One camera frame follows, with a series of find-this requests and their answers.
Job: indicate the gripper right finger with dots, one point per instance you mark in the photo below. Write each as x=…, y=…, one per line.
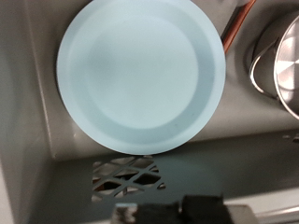
x=205, y=211

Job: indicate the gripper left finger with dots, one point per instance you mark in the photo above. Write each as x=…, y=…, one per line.
x=149, y=214

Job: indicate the light blue plate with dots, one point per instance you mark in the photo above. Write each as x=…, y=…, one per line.
x=140, y=77

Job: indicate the stainless steel pot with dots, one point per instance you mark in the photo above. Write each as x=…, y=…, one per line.
x=289, y=62

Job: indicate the grey plastic crate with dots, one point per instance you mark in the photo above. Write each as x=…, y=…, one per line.
x=243, y=109

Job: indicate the reddish brown wooden stick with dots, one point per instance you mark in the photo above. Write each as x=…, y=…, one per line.
x=242, y=21

